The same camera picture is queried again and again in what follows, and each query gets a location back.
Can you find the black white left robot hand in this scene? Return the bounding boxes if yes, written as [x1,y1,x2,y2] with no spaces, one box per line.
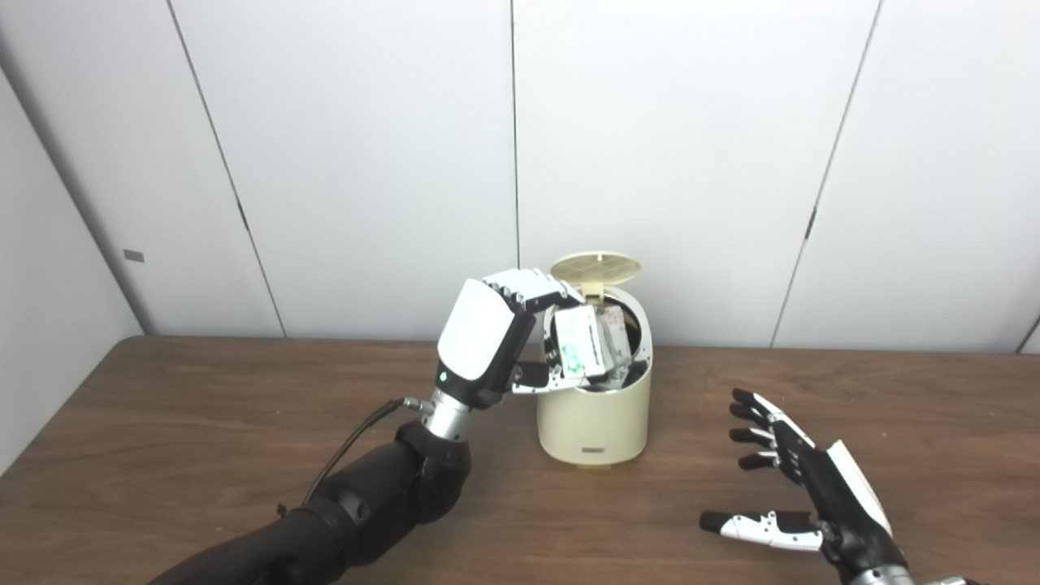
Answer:
[436,268,586,410]

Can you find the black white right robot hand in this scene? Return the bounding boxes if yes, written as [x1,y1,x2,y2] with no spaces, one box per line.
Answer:
[700,388,909,582]

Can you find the green white milk carton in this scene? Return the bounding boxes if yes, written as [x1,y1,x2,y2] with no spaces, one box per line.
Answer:
[554,305,626,381]

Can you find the cream round bin lid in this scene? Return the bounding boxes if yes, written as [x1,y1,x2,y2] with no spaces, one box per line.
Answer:
[550,252,642,303]

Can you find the cream lidded trash can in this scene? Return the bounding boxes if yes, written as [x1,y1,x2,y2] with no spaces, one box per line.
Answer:
[536,284,653,468]

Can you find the black bin liner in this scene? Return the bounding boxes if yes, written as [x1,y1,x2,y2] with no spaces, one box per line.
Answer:
[585,302,651,392]

